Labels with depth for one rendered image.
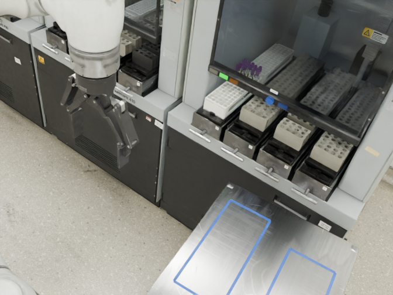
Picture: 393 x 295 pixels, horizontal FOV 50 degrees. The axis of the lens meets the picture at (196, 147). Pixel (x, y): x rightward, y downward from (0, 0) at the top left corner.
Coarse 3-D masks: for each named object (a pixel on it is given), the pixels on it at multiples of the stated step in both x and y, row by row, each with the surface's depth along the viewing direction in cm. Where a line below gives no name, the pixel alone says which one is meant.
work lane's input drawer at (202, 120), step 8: (200, 112) 167; (208, 112) 167; (232, 112) 169; (192, 120) 170; (200, 120) 168; (208, 120) 165; (216, 120) 164; (224, 120) 165; (232, 120) 169; (200, 128) 170; (208, 128) 168; (216, 128) 165; (224, 128) 166; (200, 136) 166; (216, 136) 167
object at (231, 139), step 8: (288, 112) 175; (280, 120) 171; (232, 128) 162; (240, 128) 165; (272, 128) 167; (224, 136) 165; (232, 136) 162; (240, 136) 160; (248, 136) 160; (256, 136) 162; (264, 136) 163; (232, 144) 164; (240, 144) 162; (248, 144) 159; (256, 144) 159; (232, 152) 162; (240, 152) 164; (248, 152) 161; (240, 160) 160
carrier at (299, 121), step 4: (288, 116) 162; (292, 116) 161; (296, 116) 162; (292, 120) 162; (296, 120) 161; (300, 120) 160; (304, 120) 161; (300, 124) 161; (304, 124) 160; (308, 124) 159; (312, 124) 160; (308, 128) 160; (312, 128) 159; (312, 132) 161
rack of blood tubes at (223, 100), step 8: (216, 88) 171; (224, 88) 172; (232, 88) 173; (240, 88) 173; (208, 96) 167; (216, 96) 167; (224, 96) 170; (232, 96) 170; (240, 96) 169; (248, 96) 177; (208, 104) 166; (216, 104) 164; (224, 104) 164; (232, 104) 166; (240, 104) 174; (216, 112) 166; (224, 112) 164
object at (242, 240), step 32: (224, 192) 138; (224, 224) 129; (256, 224) 130; (288, 224) 132; (192, 256) 119; (224, 256) 121; (256, 256) 122; (288, 256) 123; (320, 256) 125; (352, 256) 126; (160, 288) 112; (192, 288) 113; (224, 288) 114; (256, 288) 115; (288, 288) 116; (320, 288) 117
